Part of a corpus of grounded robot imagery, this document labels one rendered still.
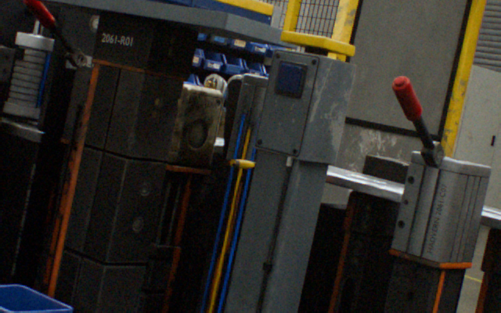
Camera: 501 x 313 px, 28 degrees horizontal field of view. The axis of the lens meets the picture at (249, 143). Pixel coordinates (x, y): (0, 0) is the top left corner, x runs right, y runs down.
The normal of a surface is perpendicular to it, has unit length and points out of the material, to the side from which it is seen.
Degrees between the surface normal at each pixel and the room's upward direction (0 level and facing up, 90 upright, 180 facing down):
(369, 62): 91
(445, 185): 90
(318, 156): 90
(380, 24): 91
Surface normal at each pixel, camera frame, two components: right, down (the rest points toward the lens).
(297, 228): 0.76, 0.19
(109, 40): -0.62, -0.09
